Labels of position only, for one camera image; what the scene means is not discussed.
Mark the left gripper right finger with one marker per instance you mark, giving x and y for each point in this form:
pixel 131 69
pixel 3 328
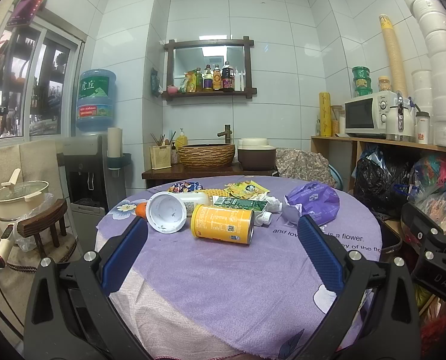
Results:
pixel 391 328

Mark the clear bag of goods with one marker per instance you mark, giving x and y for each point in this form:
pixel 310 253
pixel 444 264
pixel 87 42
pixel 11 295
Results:
pixel 427 188

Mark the paper cup stack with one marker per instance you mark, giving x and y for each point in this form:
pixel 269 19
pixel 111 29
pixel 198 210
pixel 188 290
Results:
pixel 114 142

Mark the white orange plastic bottle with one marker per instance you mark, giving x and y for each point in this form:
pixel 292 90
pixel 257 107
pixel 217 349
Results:
pixel 167 212

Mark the yellow cylindrical can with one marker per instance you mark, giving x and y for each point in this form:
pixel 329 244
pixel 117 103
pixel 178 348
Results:
pixel 223 224

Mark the woven basket sink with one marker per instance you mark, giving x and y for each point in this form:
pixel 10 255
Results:
pixel 208 155

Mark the blue water jug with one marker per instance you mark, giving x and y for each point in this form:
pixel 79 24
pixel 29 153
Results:
pixel 96 101

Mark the brown plastic tub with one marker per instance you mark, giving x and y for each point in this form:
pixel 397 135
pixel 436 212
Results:
pixel 255 154

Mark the white microwave oven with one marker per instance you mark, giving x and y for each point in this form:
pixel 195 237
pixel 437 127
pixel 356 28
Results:
pixel 366 115

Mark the yellow snack packet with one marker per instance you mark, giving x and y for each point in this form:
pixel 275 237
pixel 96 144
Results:
pixel 247 189

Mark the chopstick holder box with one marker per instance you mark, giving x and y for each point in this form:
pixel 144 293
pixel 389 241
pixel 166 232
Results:
pixel 160 157

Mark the blue snack packet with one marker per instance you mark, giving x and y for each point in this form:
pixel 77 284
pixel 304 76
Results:
pixel 182 187

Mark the wooden faucet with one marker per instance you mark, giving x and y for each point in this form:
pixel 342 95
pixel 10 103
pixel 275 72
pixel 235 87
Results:
pixel 226 134

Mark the green instant noodle cups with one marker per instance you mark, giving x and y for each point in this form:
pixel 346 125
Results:
pixel 362 81

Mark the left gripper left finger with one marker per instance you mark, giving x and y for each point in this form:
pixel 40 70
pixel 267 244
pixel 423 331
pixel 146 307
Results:
pixel 70 314

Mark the water dispenser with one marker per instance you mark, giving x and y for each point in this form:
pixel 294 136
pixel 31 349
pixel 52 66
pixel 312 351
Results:
pixel 95 182

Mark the yellow foam fruit net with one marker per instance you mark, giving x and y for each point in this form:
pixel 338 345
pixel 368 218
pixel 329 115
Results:
pixel 215 192

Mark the floral covered chair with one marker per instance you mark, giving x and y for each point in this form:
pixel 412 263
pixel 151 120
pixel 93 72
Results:
pixel 303 165

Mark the black garbage bag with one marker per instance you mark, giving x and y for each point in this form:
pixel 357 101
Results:
pixel 382 181

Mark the orange mandarin fruit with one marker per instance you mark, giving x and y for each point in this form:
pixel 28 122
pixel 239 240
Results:
pixel 140 210

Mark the white tissue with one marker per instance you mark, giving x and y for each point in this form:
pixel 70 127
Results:
pixel 274 207

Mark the tall stack paper cups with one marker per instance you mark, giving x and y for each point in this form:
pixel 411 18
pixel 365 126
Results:
pixel 394 55

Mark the purple floral tablecloth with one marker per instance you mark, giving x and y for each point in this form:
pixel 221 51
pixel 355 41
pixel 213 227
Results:
pixel 192 298

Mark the green milk carton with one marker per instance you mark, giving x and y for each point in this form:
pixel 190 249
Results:
pixel 239 204

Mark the wooden wall shelf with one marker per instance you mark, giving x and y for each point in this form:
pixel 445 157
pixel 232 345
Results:
pixel 209 67

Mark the purple plastic bag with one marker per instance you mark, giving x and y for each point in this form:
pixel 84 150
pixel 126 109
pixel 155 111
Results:
pixel 318 200

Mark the yellow roll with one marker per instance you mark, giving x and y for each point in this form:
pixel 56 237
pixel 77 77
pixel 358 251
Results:
pixel 325 114

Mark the stack of white bowls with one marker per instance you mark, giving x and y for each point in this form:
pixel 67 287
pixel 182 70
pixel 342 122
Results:
pixel 430 15

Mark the cream cooking pot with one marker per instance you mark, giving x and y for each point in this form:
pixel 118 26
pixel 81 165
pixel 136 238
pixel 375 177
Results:
pixel 19 198

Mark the yellow soap bottle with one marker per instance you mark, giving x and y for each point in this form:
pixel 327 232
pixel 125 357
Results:
pixel 181 141

